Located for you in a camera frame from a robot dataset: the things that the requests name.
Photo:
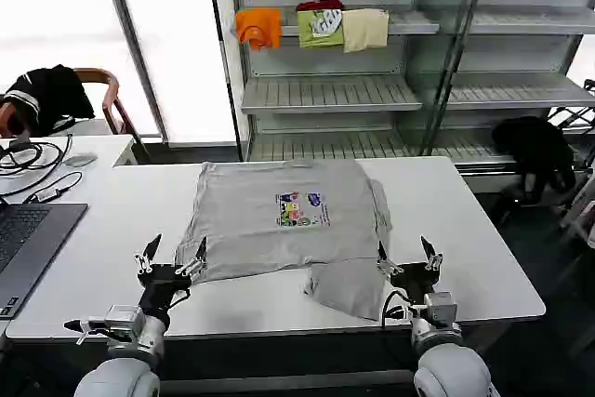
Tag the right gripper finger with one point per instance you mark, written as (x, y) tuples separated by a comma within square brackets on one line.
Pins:
[(432, 257), (383, 260)]

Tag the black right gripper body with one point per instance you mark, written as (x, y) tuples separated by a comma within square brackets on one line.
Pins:
[(416, 278)]

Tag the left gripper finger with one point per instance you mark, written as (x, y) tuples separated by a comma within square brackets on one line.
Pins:
[(149, 253), (200, 255)]

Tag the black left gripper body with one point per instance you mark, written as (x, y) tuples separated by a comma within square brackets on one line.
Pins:
[(160, 281)]

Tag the grey printed T-shirt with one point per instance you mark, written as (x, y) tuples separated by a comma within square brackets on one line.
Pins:
[(260, 229)]

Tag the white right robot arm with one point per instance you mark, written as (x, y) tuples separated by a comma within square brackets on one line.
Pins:
[(446, 364)]

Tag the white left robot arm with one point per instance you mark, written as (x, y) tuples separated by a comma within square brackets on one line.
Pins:
[(130, 369)]

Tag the grey computer mouse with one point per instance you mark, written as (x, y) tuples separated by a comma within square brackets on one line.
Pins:
[(80, 160)]

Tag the dark grey laptop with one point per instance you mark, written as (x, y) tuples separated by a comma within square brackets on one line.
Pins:
[(28, 239)]

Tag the black bag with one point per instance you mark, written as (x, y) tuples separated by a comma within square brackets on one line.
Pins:
[(534, 146)]

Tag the brown wooden chair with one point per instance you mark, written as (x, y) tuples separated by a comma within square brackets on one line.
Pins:
[(111, 90)]

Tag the grey metal shelf rack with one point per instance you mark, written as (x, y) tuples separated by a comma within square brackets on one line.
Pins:
[(334, 95)]

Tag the black jacket with stripes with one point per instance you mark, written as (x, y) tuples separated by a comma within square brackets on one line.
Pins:
[(46, 95)]

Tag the white folding frame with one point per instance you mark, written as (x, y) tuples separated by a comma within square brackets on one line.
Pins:
[(581, 215)]

